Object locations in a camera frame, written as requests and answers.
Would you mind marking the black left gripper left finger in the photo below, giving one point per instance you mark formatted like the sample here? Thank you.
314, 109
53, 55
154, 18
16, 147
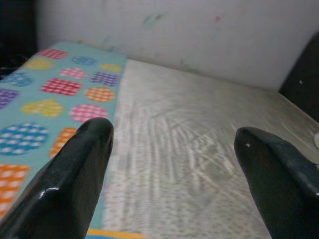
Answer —
57, 189

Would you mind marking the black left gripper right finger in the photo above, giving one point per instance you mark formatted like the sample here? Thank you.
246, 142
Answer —
284, 191

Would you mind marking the yellow edged colourful book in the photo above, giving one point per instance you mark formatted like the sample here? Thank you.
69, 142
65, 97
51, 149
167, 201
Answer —
112, 234

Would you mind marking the teal blanket with coloured shapes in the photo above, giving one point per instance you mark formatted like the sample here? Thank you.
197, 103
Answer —
49, 84

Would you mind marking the black tufted headboard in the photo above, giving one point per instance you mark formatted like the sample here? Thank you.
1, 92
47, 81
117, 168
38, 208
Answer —
304, 82

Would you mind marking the grey quilted mattress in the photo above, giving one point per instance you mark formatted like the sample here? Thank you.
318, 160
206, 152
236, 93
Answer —
187, 137

